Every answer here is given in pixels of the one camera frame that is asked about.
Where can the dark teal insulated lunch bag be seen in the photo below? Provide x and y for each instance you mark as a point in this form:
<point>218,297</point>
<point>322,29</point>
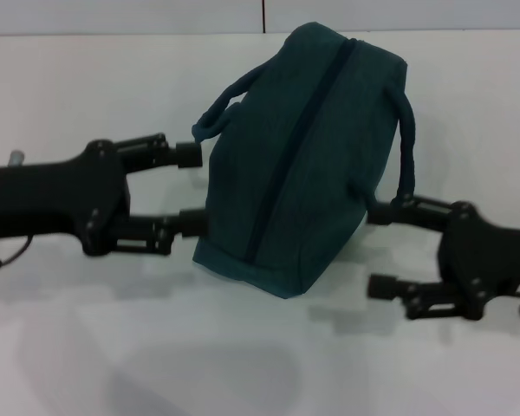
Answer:
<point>303,173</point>

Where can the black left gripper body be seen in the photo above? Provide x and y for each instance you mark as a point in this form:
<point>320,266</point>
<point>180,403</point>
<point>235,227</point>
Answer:
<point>52,199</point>

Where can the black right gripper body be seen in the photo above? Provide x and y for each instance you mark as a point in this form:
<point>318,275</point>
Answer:
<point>485,255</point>

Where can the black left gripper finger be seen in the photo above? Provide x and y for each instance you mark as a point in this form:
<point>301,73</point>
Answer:
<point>188,155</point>
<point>190,221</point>

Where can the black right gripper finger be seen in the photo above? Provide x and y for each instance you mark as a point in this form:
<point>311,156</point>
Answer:
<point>416,212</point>
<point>383,287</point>

